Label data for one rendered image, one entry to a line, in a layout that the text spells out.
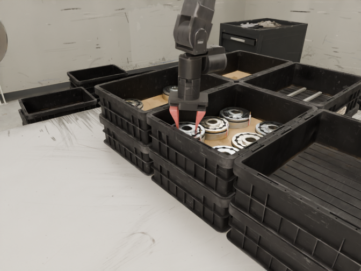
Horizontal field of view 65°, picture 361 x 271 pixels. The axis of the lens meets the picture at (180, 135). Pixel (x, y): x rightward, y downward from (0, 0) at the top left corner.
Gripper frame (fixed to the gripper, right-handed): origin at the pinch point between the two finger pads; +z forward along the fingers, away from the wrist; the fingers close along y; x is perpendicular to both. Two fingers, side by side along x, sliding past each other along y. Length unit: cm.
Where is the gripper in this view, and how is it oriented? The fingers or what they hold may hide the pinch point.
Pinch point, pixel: (186, 126)
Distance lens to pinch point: 78.5
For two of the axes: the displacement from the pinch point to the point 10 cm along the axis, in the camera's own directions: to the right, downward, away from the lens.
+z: -0.3, 8.6, 5.0
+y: -10.0, -0.6, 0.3
